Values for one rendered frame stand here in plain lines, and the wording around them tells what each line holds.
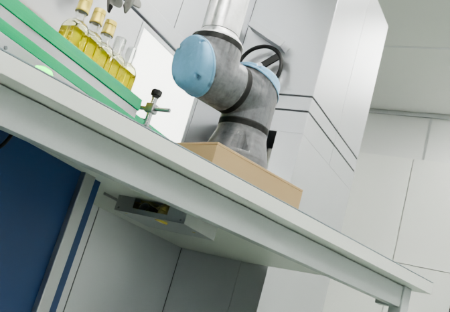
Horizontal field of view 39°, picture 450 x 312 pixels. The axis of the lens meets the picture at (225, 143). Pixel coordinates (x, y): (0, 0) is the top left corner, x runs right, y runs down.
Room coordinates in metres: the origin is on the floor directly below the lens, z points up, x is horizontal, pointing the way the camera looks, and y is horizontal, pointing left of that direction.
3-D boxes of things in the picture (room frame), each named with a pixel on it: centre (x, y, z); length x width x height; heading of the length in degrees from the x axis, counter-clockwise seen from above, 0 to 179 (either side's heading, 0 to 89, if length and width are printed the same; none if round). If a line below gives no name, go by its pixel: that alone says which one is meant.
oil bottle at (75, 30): (1.54, 0.45, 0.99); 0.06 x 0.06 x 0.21; 58
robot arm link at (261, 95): (1.37, -0.02, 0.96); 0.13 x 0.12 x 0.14; 130
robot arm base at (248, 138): (1.38, -0.03, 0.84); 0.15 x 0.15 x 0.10
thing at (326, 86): (2.73, -0.29, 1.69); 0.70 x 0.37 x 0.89; 149
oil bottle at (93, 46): (1.59, 0.42, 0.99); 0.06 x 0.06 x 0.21; 58
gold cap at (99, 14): (1.59, 0.42, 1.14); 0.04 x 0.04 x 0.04
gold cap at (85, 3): (1.54, 0.45, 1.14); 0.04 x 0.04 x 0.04
